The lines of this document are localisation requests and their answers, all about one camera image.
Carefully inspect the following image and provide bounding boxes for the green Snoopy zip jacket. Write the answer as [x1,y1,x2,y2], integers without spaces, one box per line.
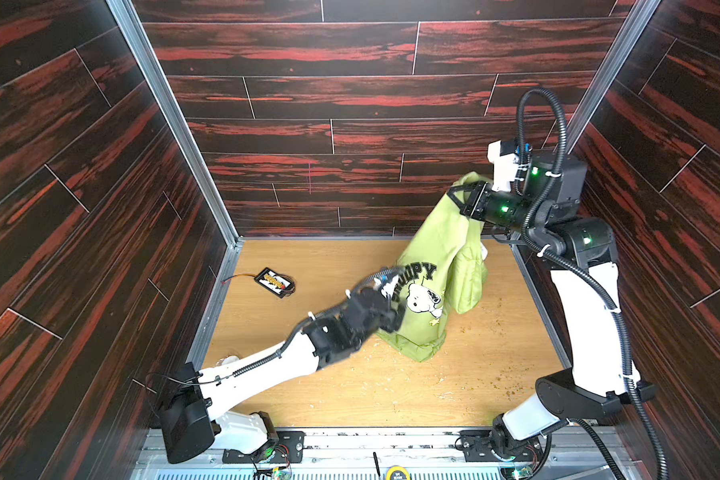
[378,172,488,362]

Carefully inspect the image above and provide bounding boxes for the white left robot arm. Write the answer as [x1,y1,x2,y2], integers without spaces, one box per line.
[156,287,406,464]

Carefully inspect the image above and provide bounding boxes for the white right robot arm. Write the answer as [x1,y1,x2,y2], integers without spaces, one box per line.
[447,142,656,461]

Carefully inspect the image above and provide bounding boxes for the yellow tape measure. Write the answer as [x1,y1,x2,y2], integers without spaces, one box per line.
[384,466,411,480]

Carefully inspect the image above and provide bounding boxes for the black battery pack with wires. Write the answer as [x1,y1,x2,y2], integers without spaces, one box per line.
[221,267,296,299]

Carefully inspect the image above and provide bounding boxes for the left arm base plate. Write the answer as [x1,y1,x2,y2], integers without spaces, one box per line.
[222,430,306,465]

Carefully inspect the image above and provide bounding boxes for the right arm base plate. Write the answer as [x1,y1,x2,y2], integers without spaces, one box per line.
[455,428,544,463]

